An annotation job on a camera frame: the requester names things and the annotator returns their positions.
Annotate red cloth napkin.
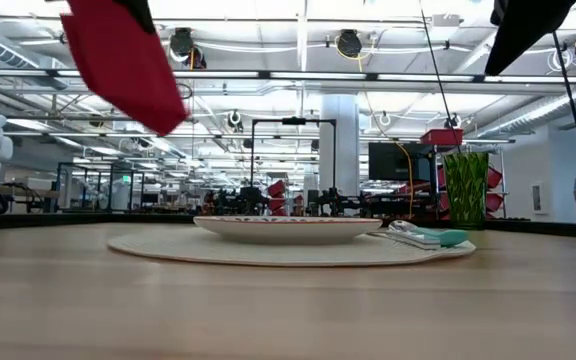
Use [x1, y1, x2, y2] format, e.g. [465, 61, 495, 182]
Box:
[60, 0, 189, 136]

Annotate green glass cup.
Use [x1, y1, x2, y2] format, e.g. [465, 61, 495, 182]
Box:
[441, 151, 490, 230]

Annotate silver spoon teal handle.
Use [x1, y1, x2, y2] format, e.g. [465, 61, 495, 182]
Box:
[387, 219, 470, 248]

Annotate silver knife teal handle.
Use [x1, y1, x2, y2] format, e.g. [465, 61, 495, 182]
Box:
[367, 229, 442, 251]

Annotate blue orange patterned plate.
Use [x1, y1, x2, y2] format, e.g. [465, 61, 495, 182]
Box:
[192, 215, 384, 246]

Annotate large white plate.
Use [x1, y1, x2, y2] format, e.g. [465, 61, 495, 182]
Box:
[106, 225, 478, 268]

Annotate red box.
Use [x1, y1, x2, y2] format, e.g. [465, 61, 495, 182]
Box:
[420, 128, 465, 147]

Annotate black monitor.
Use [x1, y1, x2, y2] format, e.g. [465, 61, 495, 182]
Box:
[367, 142, 437, 182]

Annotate white column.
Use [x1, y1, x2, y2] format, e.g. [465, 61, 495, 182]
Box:
[318, 94, 361, 197]

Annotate thin taut black cable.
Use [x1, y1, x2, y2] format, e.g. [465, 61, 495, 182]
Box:
[419, 0, 463, 152]

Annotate yellow cable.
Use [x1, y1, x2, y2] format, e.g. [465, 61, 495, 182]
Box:
[392, 142, 416, 220]

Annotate black gantry frame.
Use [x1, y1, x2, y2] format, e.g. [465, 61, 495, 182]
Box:
[249, 116, 338, 202]

